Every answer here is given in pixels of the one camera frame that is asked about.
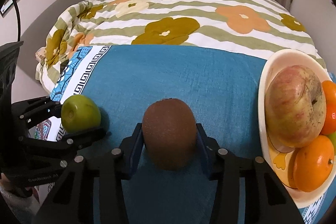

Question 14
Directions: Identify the green apple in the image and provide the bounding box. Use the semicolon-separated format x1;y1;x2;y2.
327;132;336;155
61;94;101;134

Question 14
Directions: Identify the brown kiwi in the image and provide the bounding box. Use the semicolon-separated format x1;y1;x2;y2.
142;98;197;170

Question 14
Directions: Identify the person's left hand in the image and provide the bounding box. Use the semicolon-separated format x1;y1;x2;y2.
0;173;39;201

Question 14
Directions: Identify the cream fruit bowl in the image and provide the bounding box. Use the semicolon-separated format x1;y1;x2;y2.
258;50;335;209

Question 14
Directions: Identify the large orange front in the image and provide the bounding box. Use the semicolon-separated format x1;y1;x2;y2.
293;135;334;192

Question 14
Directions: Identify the green apple in bowl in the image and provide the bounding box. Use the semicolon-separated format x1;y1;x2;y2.
327;132;336;155

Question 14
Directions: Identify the large red-yellow apple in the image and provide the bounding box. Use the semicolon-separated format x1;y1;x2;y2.
265;65;326;148

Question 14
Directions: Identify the blue patterned tablecloth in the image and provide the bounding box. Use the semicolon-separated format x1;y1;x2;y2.
34;44;336;224

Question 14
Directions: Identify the orange at bowl back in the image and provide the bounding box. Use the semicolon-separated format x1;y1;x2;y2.
321;81;336;135

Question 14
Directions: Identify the floral striped duvet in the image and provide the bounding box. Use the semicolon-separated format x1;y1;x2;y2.
35;0;325;92

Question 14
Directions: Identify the black cable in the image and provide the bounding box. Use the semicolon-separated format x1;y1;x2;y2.
8;0;22;42

